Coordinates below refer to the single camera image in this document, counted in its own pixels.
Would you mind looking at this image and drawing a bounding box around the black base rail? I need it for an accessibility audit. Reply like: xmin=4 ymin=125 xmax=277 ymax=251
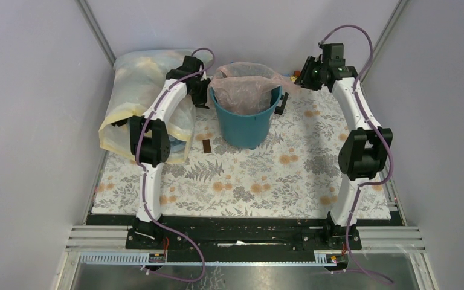
xmin=88 ymin=215 xmax=361 ymax=264

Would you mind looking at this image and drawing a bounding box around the grey slotted cable duct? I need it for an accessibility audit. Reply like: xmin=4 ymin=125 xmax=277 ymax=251
xmin=80 ymin=251 xmax=345 ymax=268

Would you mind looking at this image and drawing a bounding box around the floral patterned table mat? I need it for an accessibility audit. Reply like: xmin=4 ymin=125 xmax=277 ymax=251
xmin=92 ymin=76 xmax=392 ymax=220

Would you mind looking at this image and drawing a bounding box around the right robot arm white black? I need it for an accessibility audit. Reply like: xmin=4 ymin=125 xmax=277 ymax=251
xmin=295 ymin=43 xmax=393 ymax=249

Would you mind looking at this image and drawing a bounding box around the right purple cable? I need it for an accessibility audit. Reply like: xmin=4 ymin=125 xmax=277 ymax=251
xmin=318 ymin=24 xmax=395 ymax=286

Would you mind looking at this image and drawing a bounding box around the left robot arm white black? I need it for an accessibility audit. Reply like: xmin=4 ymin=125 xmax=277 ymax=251
xmin=128 ymin=55 xmax=210 ymax=248

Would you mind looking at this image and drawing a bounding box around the pink plastic trash bag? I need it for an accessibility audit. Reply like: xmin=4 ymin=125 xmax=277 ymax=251
xmin=207 ymin=62 xmax=300 ymax=115

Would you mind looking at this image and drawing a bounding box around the dark brown wooden block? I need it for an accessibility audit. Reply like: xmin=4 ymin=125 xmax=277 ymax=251
xmin=202 ymin=139 xmax=212 ymax=154

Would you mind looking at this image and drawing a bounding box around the purple cable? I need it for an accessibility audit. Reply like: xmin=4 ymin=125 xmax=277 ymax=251
xmin=318 ymin=24 xmax=395 ymax=286
xmin=134 ymin=48 xmax=216 ymax=283

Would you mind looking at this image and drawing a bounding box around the large translucent bag of bags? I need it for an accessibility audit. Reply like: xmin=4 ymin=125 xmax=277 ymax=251
xmin=98 ymin=48 xmax=196 ymax=164

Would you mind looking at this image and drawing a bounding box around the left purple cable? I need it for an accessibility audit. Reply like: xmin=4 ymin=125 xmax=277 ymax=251
xmin=134 ymin=48 xmax=216 ymax=283

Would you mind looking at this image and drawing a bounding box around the teal plastic trash bin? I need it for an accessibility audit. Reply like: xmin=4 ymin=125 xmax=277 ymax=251
xmin=210 ymin=86 xmax=282 ymax=149

